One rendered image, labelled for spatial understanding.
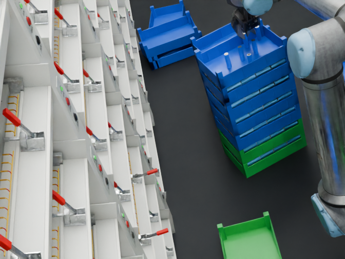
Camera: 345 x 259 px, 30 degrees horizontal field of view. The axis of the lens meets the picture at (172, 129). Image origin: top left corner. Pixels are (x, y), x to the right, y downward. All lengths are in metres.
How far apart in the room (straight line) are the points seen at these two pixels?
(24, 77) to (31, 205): 0.32
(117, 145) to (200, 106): 1.21
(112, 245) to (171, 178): 1.41
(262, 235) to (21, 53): 1.51
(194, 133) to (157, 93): 0.41
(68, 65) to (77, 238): 0.59
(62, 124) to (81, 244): 0.26
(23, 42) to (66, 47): 0.54
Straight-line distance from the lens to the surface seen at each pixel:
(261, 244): 2.48
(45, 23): 1.47
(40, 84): 1.26
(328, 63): 1.69
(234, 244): 2.50
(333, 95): 1.75
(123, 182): 1.86
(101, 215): 1.49
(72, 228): 1.23
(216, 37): 2.96
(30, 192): 1.03
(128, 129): 2.23
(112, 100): 2.15
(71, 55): 1.71
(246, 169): 2.69
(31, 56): 1.23
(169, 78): 3.39
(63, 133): 1.33
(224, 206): 2.64
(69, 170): 1.35
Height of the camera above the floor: 1.93
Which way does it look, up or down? 39 degrees down
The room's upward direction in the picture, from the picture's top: 20 degrees counter-clockwise
